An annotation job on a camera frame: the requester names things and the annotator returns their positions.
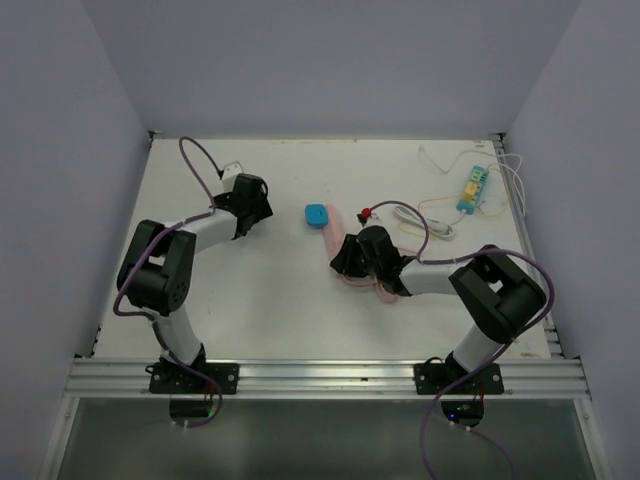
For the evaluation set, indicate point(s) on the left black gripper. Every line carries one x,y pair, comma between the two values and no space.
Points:
261,208

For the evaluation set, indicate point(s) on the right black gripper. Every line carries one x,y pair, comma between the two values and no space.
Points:
345,261

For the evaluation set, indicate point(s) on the pink power strip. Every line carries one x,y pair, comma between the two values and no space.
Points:
334,234

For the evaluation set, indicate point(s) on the blue plug adapter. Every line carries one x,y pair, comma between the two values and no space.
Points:
316,215

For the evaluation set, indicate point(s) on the teal power strip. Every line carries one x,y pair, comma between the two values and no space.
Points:
479,175

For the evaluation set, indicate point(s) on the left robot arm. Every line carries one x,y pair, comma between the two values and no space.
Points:
154,279

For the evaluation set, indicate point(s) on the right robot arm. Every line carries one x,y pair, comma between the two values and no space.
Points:
500,297

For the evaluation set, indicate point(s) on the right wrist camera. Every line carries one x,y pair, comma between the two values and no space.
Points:
368,219

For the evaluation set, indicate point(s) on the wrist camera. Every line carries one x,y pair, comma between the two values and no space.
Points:
229,174
368,219

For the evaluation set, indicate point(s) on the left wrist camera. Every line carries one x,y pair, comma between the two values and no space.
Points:
229,174

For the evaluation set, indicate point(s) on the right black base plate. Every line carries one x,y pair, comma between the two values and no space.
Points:
431,378

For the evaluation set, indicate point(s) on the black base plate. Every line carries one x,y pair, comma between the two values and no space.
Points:
431,378
169,378

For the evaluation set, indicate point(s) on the aluminium rail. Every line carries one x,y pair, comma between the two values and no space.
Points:
528,379

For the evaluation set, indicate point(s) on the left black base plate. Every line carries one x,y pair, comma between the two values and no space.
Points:
169,378

